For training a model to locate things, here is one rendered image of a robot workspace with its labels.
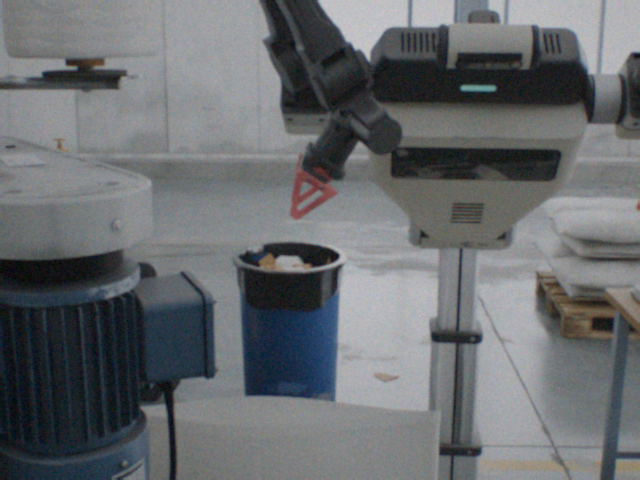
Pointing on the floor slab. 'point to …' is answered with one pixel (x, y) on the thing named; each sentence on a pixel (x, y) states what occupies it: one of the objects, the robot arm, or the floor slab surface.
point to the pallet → (574, 310)
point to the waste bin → (290, 320)
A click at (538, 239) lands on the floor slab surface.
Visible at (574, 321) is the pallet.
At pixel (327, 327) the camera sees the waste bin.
